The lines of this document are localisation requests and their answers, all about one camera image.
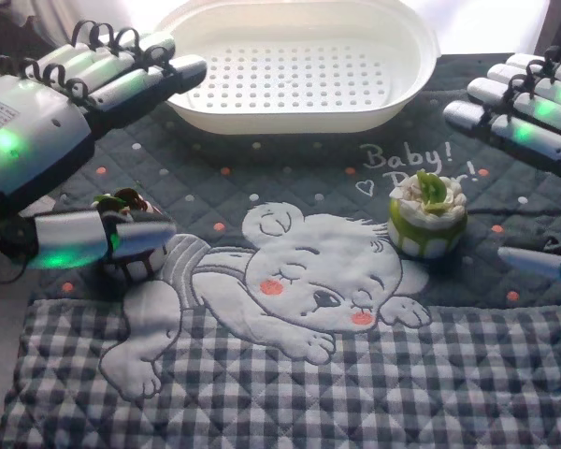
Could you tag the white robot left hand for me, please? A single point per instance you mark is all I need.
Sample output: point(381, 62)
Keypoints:
point(33, 117)

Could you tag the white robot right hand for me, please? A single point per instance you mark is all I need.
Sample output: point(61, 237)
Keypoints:
point(537, 110)

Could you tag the white perforated plastic basket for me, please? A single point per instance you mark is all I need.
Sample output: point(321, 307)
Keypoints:
point(299, 79)

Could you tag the green cream toy cake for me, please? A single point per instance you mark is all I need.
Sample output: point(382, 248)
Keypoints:
point(425, 220)

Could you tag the chocolate brown toy cake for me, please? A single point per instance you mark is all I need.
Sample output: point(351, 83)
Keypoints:
point(139, 267)

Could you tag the grey quilt with printed bear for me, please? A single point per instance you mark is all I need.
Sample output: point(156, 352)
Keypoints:
point(280, 374)

